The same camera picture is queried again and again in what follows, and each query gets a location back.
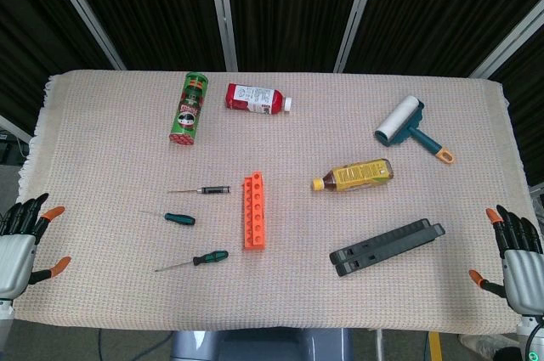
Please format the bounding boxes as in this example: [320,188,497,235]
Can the grey robot torso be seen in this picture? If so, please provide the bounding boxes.
[169,328,356,361]

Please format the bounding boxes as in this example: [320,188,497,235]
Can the red juice bottle white cap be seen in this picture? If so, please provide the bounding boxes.
[224,82,293,116]

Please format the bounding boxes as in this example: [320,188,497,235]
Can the orange screwdriver holder block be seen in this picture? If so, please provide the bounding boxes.
[242,171,268,251]

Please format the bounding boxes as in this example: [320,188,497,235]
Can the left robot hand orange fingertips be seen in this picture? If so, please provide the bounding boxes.
[0,193,72,301]

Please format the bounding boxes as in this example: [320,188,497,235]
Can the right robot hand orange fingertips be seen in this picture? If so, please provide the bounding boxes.
[468,204,544,318]

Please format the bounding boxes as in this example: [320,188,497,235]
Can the beige woven tablecloth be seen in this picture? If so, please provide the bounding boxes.
[11,70,532,335]

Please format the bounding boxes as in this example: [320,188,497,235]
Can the long green black screwdriver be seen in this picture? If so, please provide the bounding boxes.
[154,250,230,273]

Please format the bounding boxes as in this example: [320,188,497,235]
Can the yellow label tea bottle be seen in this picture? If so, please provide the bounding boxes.
[312,158,395,193]

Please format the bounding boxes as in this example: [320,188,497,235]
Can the green Pringles can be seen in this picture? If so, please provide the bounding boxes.
[168,71,210,148]

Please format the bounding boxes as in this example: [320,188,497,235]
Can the grey metal partition post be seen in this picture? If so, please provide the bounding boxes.
[40,0,128,71]
[0,114,34,144]
[332,0,383,74]
[468,0,544,80]
[206,0,239,73]

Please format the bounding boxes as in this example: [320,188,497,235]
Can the teal lint roller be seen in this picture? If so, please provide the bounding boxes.
[373,94,456,166]

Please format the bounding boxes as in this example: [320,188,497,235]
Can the black metal precision screwdriver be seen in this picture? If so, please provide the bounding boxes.
[167,184,232,195]

